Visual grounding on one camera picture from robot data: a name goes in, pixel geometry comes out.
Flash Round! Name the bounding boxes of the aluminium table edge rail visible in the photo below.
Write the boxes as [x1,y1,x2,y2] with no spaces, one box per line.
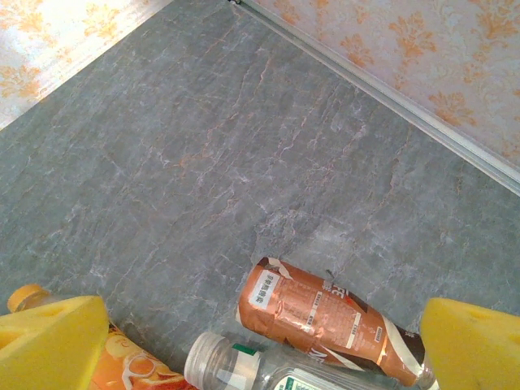
[231,0,520,192]

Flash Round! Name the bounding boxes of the clear bottle white green label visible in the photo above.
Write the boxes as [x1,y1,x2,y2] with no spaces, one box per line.
[184,331,411,390]

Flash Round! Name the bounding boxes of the yellow-orange juice bottle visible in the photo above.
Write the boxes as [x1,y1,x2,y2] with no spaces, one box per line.
[7,284,192,390]

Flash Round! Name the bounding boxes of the right gripper left finger yellow sponge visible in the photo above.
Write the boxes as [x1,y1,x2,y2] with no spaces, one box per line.
[0,295,109,390]

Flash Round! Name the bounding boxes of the right gripper right finger yellow sponge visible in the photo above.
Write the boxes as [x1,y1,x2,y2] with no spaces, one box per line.
[420,297,520,390]

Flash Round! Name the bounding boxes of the brown coffee drink bottle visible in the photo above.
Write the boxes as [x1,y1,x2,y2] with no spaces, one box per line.
[237,256,439,389]

